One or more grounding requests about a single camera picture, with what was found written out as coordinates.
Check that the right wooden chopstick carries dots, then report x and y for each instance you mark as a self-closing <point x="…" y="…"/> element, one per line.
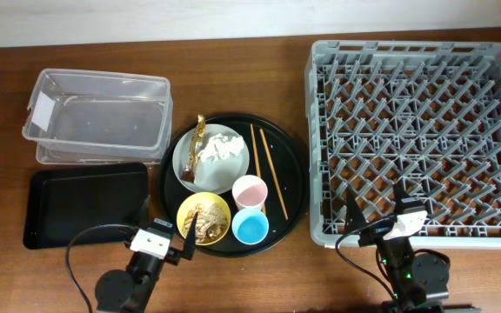
<point x="274" y="173"/>

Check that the clear plastic bin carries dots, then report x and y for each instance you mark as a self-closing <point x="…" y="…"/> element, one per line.
<point x="100" y="115"/>

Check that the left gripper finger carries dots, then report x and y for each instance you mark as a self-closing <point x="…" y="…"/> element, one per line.
<point x="190" y="240"/>
<point x="141" y="218"/>

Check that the blue cup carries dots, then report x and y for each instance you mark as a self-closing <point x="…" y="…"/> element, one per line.
<point x="250" y="226"/>

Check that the noodle food scraps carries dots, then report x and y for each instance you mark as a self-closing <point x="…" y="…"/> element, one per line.
<point x="211" y="222"/>

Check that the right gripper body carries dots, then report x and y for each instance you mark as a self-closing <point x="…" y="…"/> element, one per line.
<point x="374" y="235"/>

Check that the grey dishwasher rack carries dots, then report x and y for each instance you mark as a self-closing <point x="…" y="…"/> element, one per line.
<point x="424" y="115"/>

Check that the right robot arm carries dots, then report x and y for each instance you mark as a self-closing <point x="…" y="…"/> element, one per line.
<point x="416" y="280"/>

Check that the grey plate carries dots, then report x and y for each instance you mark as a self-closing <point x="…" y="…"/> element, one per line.
<point x="217" y="177"/>

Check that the pink cup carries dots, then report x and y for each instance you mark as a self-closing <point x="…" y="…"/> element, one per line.
<point x="249" y="192"/>

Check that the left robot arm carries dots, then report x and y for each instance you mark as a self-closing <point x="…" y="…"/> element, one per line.
<point x="129" y="290"/>

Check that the black rectangular tray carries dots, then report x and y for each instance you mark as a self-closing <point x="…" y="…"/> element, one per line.
<point x="64" y="202"/>

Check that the yellow bowl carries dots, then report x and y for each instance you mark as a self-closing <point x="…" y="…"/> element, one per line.
<point x="201" y="197"/>

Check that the gold brown snack wrapper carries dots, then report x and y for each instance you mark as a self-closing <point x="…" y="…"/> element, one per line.
<point x="196" y="142"/>

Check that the white tissue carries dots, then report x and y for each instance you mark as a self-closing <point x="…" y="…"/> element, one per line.
<point x="221" y="147"/>

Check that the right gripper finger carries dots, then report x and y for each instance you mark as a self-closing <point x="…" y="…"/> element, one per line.
<point x="354" y="218"/>
<point x="399" y="191"/>

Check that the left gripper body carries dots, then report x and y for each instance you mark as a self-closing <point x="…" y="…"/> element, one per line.
<point x="173" y="256"/>

